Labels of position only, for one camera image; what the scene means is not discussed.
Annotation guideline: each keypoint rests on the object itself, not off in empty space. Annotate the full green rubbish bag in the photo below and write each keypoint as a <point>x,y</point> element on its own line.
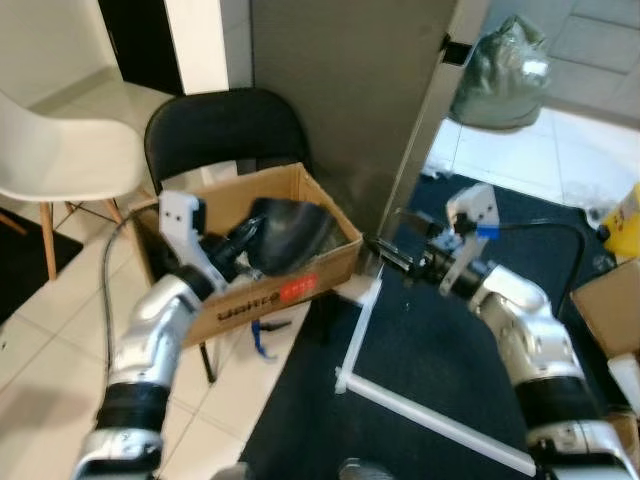
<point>500,80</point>

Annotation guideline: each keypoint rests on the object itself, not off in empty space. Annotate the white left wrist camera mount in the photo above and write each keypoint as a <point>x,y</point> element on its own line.
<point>180,225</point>

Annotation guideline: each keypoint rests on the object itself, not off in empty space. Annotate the dark floor mat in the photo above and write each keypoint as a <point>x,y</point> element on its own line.
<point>430,340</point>

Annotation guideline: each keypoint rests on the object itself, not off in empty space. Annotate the black folding chair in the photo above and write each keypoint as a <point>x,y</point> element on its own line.
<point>225,125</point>

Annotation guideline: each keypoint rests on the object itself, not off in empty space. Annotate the black door hinge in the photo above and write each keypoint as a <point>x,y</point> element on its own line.
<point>456,52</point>

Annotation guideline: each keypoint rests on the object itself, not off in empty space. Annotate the yellow plastic object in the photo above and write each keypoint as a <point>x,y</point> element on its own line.
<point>625,225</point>

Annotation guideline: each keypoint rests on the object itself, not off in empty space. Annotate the white angled floor strip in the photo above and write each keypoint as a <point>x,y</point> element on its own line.
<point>440,425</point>

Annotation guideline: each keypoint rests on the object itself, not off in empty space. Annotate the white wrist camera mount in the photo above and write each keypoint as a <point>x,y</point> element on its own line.
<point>470,210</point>
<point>180,225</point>

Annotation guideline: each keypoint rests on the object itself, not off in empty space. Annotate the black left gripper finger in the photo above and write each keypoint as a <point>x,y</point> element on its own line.
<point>251,231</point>
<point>257,248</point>

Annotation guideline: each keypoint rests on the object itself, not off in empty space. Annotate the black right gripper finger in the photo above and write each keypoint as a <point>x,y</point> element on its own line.
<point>418,222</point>
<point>395,256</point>

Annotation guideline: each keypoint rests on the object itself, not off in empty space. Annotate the dark floor rug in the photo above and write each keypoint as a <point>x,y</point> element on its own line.
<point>30,265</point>

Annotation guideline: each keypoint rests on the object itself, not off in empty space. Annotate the grey robot left foot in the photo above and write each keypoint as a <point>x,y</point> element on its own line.
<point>235,472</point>

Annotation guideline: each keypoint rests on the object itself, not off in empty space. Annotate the black plastic trash bag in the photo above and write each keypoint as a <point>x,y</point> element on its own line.
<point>295,235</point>

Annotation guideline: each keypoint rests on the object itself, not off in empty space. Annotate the grey door panel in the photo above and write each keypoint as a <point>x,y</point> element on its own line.
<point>350,90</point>

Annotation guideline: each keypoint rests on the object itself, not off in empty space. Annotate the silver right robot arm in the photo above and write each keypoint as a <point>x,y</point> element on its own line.
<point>530,330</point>

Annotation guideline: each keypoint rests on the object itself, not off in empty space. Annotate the silver metal door frame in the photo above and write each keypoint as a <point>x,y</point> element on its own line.
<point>440,120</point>

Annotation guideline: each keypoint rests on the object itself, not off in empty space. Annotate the plain brown cardboard box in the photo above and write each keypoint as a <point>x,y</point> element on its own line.
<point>610,310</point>

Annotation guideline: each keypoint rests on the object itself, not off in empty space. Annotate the black door post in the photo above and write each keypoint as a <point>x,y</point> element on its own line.
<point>135,40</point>

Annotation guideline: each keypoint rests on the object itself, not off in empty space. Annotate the grey robot foot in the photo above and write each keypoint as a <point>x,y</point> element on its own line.
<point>235,472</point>
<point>368,470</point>

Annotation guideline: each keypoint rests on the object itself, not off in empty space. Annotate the printed brown cardboard box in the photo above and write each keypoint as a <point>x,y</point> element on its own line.
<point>300,295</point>

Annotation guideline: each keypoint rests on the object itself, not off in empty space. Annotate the grey robot right foot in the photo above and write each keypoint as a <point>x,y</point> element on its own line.
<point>368,470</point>

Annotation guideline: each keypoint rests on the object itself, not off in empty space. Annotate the small blue item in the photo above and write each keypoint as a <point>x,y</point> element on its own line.
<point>262,335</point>

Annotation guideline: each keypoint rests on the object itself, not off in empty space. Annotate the clear bubble wrap sheet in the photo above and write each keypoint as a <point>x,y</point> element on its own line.
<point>335,230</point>

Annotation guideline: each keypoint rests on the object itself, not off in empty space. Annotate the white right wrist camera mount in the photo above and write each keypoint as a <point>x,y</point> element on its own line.
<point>470,210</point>

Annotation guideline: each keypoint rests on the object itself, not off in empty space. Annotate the white plastic shell chair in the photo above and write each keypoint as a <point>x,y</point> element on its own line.
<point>60,150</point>

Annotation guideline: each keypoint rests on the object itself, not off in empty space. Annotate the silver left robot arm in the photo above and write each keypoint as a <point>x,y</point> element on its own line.
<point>150,330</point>

